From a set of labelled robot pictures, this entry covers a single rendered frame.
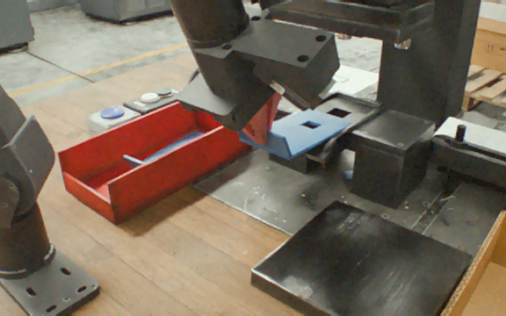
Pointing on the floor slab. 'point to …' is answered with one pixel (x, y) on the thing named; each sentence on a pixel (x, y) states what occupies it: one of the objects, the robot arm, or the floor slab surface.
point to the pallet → (493, 79)
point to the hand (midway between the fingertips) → (259, 135)
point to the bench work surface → (143, 228)
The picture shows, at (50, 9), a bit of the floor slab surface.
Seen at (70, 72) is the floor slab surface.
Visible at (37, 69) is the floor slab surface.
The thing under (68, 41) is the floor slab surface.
